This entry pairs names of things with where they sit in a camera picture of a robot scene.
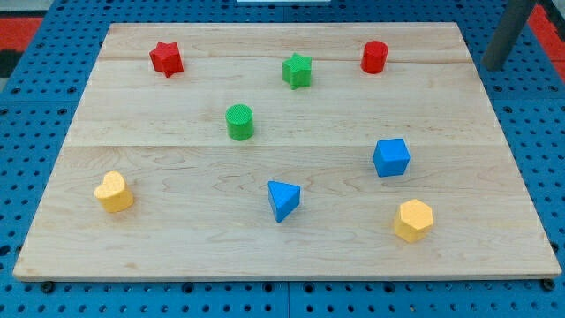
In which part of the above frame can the blue cube block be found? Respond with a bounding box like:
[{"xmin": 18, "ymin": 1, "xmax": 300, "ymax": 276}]
[{"xmin": 373, "ymin": 139, "xmax": 411, "ymax": 178}]

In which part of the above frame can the wooden board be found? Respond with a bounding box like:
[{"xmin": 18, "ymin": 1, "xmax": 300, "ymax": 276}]
[{"xmin": 13, "ymin": 22, "xmax": 561, "ymax": 282}]

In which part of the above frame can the blue triangle block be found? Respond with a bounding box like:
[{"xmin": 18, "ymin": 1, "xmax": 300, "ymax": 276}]
[{"xmin": 267, "ymin": 180, "xmax": 301, "ymax": 223}]

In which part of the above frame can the green cylinder block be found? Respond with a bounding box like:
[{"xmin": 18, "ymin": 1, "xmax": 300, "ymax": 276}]
[{"xmin": 225, "ymin": 104, "xmax": 254, "ymax": 140}]

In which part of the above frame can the green star block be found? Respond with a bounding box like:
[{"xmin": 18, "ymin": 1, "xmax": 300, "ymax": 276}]
[{"xmin": 282, "ymin": 53, "xmax": 313, "ymax": 90}]

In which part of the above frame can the red cylinder block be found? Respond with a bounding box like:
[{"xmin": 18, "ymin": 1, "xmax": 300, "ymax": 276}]
[{"xmin": 360, "ymin": 41, "xmax": 388, "ymax": 74}]

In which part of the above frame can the yellow hexagon block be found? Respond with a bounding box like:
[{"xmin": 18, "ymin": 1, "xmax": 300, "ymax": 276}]
[{"xmin": 394, "ymin": 199, "xmax": 434, "ymax": 243}]

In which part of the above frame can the red star block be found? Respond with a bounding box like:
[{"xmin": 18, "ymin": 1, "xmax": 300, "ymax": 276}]
[{"xmin": 149, "ymin": 42, "xmax": 184, "ymax": 78}]

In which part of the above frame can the yellow heart block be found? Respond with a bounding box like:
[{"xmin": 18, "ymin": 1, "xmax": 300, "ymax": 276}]
[{"xmin": 94, "ymin": 170, "xmax": 134, "ymax": 213}]

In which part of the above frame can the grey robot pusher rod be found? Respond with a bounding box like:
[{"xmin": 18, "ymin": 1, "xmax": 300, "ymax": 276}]
[{"xmin": 481, "ymin": 0, "xmax": 537, "ymax": 72}]

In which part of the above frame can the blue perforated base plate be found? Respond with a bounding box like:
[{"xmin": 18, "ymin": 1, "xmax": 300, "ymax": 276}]
[{"xmin": 1, "ymin": 1, "xmax": 564, "ymax": 317}]

